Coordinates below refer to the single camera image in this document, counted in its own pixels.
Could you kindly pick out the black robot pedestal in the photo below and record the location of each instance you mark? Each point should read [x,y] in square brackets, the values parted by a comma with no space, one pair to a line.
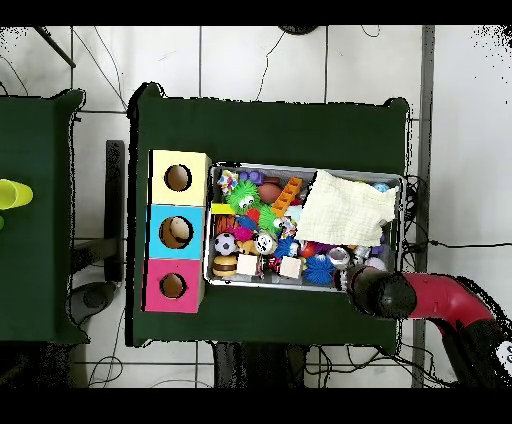
[256,366]

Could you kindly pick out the black rod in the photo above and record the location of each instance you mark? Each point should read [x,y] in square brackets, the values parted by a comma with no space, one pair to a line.
[56,48]

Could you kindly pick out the orange plastic block with holes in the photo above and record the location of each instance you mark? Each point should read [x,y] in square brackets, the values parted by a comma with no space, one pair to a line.
[286,198]

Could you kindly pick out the cream waffle cloth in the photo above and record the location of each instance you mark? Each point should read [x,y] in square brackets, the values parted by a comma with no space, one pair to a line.
[344,212]

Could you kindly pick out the green spiky ball with eyes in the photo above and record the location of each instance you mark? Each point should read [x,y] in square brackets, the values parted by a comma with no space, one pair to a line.
[243,196]

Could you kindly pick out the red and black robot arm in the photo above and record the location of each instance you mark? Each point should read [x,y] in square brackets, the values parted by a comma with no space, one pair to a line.
[440,298]

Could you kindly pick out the silver mesh bin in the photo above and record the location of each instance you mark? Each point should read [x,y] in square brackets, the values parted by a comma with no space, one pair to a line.
[280,282]

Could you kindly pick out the wooden box with three holes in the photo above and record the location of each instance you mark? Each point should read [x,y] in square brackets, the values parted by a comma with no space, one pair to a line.
[160,280]

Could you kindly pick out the toy hamburger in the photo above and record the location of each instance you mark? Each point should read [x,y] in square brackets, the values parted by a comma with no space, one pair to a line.
[224,266]

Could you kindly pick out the large wooden block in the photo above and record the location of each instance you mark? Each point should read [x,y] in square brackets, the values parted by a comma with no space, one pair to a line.
[290,267]

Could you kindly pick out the blue spiky ball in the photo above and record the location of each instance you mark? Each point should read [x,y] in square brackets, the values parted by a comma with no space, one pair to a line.
[319,270]

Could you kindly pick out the yellow-green cup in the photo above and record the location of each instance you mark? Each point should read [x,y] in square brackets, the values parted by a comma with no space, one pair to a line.
[14,194]

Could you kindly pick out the small soccer ball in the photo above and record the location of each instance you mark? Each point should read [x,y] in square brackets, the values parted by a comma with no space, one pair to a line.
[225,244]

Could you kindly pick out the small wooden block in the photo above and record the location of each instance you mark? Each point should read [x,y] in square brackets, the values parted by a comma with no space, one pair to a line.
[247,264]

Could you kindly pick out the dark green tablecloth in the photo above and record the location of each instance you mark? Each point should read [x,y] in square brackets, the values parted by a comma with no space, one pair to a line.
[36,280]
[260,132]

